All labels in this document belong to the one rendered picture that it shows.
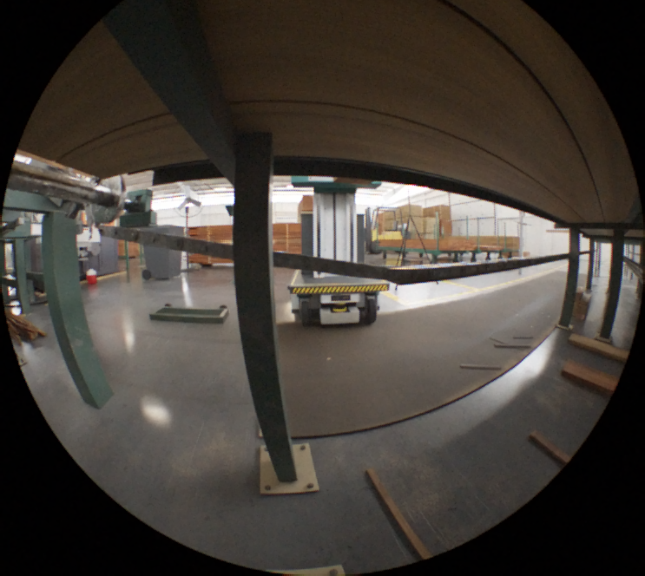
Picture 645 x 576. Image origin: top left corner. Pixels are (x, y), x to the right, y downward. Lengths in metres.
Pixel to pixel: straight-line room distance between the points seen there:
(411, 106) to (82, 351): 1.12
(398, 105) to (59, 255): 0.98
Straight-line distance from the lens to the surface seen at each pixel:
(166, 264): 3.96
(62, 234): 0.93
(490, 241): 7.76
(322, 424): 0.78
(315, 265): 0.42
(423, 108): 0.28
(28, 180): 0.51
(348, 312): 1.41
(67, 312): 0.94
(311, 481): 0.66
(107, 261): 5.65
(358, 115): 0.28
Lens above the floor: 0.62
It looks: 4 degrees down
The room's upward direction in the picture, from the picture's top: 1 degrees counter-clockwise
